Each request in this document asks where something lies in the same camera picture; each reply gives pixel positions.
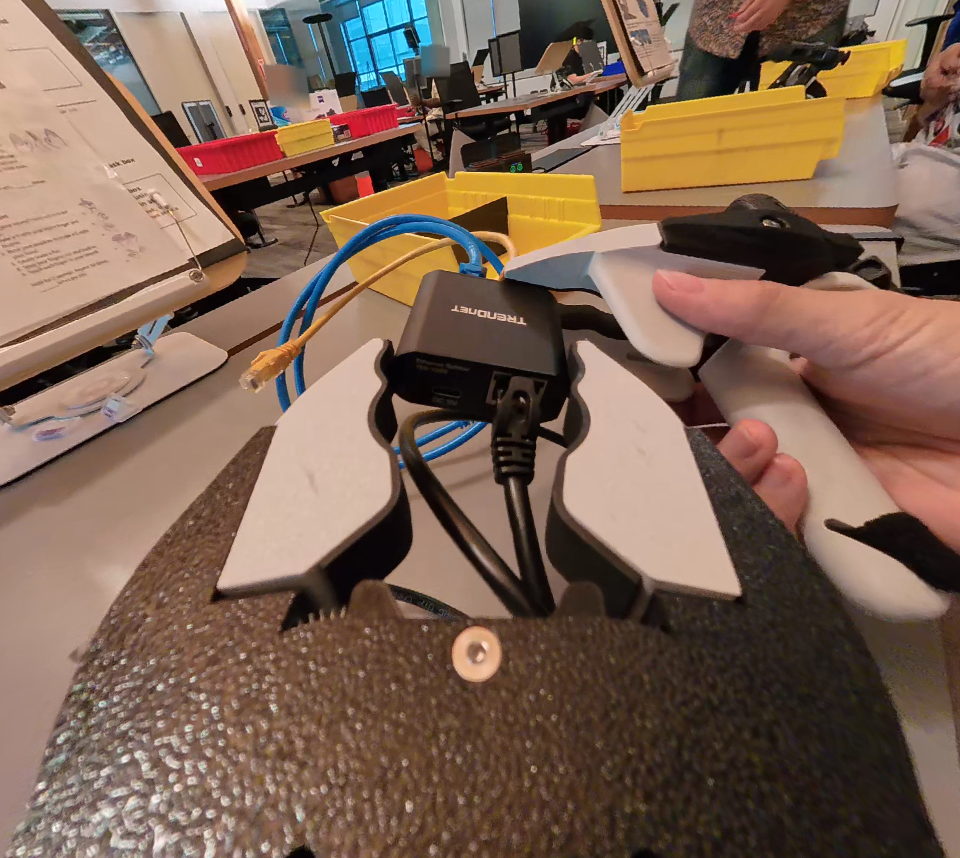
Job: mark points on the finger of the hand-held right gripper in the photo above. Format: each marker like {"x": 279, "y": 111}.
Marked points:
{"x": 555, "y": 258}

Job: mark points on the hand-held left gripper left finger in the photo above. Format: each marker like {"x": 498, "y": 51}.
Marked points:
{"x": 315, "y": 491}

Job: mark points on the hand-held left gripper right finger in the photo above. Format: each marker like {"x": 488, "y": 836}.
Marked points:
{"x": 637, "y": 491}

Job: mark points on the black network splitter box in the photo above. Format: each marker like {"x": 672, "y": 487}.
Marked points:
{"x": 465, "y": 333}

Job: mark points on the wooden background desk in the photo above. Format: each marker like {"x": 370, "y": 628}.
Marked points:
{"x": 315, "y": 165}

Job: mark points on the person's right hand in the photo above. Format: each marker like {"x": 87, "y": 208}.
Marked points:
{"x": 862, "y": 363}

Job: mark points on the yellow bin with black divider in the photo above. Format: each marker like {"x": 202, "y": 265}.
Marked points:
{"x": 547, "y": 206}

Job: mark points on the yellow plastic bin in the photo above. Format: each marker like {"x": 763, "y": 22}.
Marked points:
{"x": 877, "y": 67}
{"x": 720, "y": 153}

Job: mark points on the white board stand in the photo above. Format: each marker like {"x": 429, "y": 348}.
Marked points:
{"x": 172, "y": 363}

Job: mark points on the black tool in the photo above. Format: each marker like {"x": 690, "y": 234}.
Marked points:
{"x": 810, "y": 60}

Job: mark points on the orange traffic cone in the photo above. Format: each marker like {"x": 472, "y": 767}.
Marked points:
{"x": 365, "y": 187}

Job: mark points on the black office chair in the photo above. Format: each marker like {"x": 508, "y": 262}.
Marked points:
{"x": 900, "y": 87}

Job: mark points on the red plastic bin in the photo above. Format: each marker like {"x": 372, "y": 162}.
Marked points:
{"x": 225, "y": 153}
{"x": 364, "y": 120}

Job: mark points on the small yellow bin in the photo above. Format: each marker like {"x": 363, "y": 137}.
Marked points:
{"x": 304, "y": 138}

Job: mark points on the black floor lamp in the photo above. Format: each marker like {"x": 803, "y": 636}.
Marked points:
{"x": 319, "y": 18}

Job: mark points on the large black wall screen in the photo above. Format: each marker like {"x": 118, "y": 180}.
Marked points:
{"x": 555, "y": 26}

